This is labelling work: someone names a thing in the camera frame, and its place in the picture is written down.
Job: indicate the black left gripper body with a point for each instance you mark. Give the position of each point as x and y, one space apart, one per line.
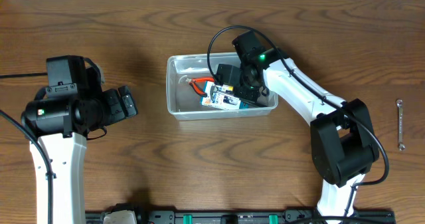
113 104

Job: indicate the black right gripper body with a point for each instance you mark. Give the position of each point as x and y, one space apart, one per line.
246 92

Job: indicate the teal white screwdriver set box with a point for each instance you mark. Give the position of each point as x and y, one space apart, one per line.
221 97

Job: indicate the red handled cutting pliers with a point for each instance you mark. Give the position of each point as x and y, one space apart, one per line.
197 84

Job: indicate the clear plastic container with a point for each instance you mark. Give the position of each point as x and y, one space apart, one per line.
185 104

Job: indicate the silver combination wrench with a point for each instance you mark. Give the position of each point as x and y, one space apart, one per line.
399 104

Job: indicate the black yellow handled screwdriver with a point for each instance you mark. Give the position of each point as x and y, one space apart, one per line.
251 103

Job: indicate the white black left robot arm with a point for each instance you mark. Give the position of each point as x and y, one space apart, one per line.
59 119

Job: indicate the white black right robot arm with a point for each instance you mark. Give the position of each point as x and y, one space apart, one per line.
343 142

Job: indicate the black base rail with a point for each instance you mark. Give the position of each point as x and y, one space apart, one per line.
130 213

